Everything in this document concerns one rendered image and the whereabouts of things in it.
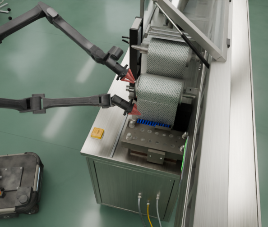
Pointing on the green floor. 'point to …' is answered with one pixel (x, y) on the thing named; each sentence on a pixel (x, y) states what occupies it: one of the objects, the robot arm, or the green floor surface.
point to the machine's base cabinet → (133, 188)
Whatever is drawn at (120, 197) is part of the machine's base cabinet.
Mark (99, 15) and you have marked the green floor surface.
